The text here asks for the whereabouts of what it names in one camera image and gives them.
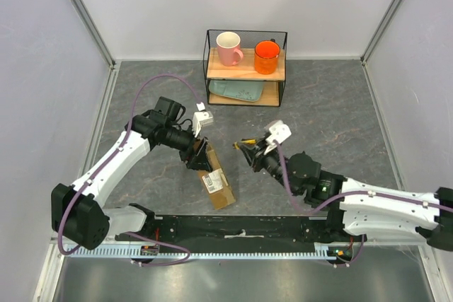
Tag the slotted cable duct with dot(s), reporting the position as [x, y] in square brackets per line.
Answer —
[139, 251]

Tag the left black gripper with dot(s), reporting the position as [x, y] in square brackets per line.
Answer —
[201, 161]

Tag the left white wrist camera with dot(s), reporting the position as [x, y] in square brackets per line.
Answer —
[201, 118]

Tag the brown cardboard express box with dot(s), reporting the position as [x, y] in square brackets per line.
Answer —
[215, 182]

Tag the teal rectangular plate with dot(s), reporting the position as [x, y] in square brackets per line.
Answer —
[249, 91]

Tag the black wire wooden shelf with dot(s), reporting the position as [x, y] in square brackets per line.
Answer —
[274, 84]

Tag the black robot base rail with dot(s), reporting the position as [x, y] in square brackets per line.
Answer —
[245, 233]

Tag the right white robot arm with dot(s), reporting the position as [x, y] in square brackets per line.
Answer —
[355, 209]

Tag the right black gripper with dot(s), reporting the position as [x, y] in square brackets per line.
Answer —
[255, 153]

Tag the orange glass cup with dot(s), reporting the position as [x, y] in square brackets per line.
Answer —
[266, 54]

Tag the pink ceramic mug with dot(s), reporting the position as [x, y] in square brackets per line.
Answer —
[229, 48]

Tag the yellow utility knife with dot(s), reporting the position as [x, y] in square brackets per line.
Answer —
[244, 142]

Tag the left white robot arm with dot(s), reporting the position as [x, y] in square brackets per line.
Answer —
[78, 211]

